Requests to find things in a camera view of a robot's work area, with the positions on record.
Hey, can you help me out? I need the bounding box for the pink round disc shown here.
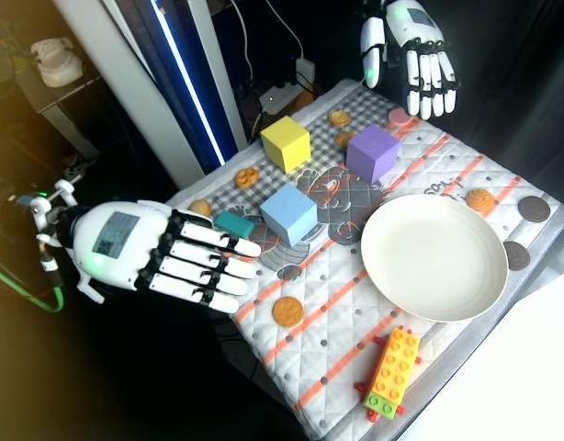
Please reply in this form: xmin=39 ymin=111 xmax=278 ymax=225
xmin=387 ymin=108 xmax=412 ymax=128

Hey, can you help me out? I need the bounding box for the white plug adapter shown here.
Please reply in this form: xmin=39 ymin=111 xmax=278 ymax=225
xmin=294 ymin=57 xmax=316 ymax=84

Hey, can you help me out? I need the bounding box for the teal rectangular block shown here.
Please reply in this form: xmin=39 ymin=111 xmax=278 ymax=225
xmin=213 ymin=210 xmax=256 ymax=239

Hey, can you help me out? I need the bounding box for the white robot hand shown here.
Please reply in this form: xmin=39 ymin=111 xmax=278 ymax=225
xmin=358 ymin=0 xmax=461 ymax=121
xmin=70 ymin=199 xmax=264 ymax=316

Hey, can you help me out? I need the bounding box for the blue foam cube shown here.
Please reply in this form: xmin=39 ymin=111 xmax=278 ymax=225
xmin=259 ymin=183 xmax=319 ymax=248

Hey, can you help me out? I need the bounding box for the green cable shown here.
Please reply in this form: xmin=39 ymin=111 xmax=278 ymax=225
xmin=0 ymin=260 xmax=65 ymax=315

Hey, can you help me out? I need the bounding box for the pretzel-shaped cookie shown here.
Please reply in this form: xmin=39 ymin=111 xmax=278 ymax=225
xmin=234 ymin=167 xmax=260 ymax=189

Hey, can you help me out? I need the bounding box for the white post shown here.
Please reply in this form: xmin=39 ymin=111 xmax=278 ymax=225
xmin=51 ymin=0 xmax=206 ymax=189

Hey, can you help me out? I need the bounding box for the round orange cracker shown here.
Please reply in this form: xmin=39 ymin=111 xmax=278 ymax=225
xmin=272 ymin=296 xmax=305 ymax=328

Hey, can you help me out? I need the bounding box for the blue lit panel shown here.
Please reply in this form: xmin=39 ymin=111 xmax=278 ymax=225
xmin=111 ymin=0 xmax=250 ymax=169

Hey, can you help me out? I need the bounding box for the white round plate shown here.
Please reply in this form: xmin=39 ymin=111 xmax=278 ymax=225
xmin=360 ymin=193 xmax=510 ymax=323

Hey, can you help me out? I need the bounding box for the grey shelf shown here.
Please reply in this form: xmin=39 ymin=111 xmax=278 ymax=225
xmin=15 ymin=68 xmax=104 ymax=160

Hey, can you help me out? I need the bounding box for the white lumpy object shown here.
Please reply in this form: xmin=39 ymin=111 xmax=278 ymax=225
xmin=30 ymin=38 xmax=85 ymax=88

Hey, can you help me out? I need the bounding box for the purple foam cube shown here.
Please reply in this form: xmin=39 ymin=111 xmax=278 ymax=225
xmin=345 ymin=123 xmax=401 ymax=186

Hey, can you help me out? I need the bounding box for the dark chocolate sandwich cookie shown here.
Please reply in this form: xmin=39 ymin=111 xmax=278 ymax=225
xmin=517 ymin=196 xmax=551 ymax=224
xmin=503 ymin=241 xmax=532 ymax=271

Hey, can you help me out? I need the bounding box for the yellow foam cube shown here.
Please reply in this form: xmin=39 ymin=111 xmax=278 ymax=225
xmin=259 ymin=115 xmax=311 ymax=175

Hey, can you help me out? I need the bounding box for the white cable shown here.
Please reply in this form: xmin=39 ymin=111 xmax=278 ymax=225
xmin=263 ymin=0 xmax=307 ymax=61

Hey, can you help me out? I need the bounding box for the grey quilt with bear print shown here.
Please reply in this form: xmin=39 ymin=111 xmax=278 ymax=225
xmin=165 ymin=78 xmax=563 ymax=441

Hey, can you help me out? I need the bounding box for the orange toy brick train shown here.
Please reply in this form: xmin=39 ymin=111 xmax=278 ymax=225
xmin=354 ymin=325 xmax=423 ymax=423

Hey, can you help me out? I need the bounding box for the white power strip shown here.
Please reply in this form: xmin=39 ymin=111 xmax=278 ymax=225
xmin=258 ymin=85 xmax=306 ymax=116

